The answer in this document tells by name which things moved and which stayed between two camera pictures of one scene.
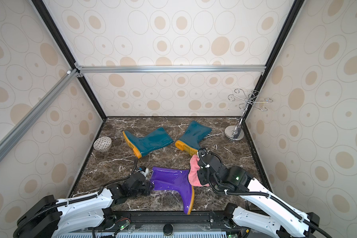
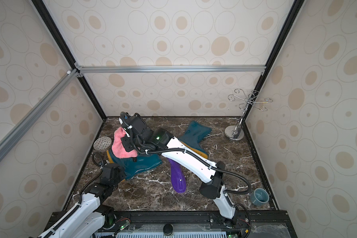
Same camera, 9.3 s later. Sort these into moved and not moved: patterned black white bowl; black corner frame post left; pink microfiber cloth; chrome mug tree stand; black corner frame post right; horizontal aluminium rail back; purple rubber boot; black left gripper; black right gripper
Moved: purple rubber boot; black left gripper; black right gripper; pink microfiber cloth
Not moved: black corner frame post left; patterned black white bowl; chrome mug tree stand; black corner frame post right; horizontal aluminium rail back
